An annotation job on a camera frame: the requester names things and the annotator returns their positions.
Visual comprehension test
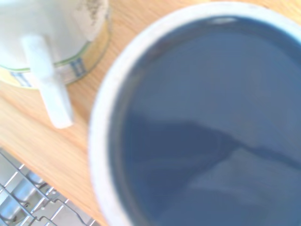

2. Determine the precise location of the wire dishwasher rack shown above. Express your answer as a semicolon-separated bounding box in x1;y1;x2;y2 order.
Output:
0;148;99;226

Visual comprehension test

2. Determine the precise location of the dark blue mug white rim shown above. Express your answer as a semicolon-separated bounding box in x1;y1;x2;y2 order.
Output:
88;2;301;226

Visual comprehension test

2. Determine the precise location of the white patterned mug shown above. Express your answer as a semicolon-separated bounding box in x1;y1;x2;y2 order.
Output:
0;0;111;129

